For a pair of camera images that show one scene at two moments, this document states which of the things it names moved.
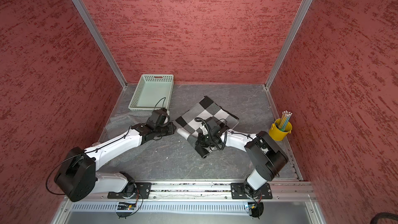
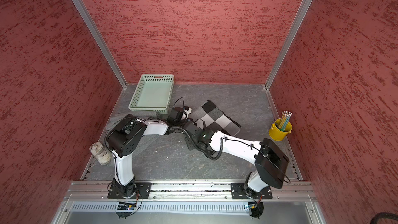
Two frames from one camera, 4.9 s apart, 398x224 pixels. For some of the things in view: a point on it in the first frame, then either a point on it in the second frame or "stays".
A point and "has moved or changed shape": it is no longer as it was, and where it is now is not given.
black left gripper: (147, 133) -> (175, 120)
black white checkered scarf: (189, 124) has moved or changed shape
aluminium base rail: (288, 192) stays
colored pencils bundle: (285, 119) stays
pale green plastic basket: (154, 92) stays
